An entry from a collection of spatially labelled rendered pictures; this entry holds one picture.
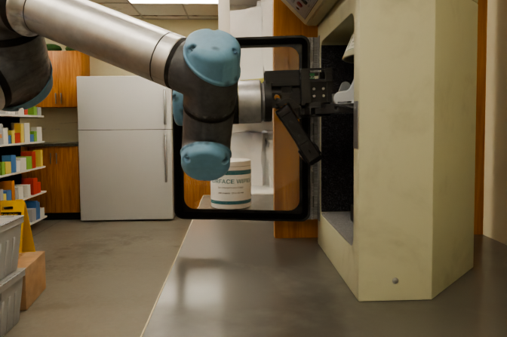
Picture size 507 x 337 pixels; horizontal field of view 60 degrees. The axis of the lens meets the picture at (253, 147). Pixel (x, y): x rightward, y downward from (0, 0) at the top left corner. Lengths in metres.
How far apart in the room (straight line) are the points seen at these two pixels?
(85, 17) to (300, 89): 0.35
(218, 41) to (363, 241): 0.35
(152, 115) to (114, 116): 0.47
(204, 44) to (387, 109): 0.28
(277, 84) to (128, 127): 4.95
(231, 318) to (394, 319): 0.22
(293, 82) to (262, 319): 0.38
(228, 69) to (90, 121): 5.24
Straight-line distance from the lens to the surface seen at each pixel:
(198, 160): 0.65
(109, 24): 0.66
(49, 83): 0.90
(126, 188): 5.73
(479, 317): 0.71
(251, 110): 0.74
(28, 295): 3.41
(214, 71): 0.57
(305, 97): 0.75
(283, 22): 1.03
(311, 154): 0.77
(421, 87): 0.69
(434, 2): 0.72
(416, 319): 0.67
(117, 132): 5.70
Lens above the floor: 1.20
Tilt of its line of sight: 3 degrees down
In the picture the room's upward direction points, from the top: straight up
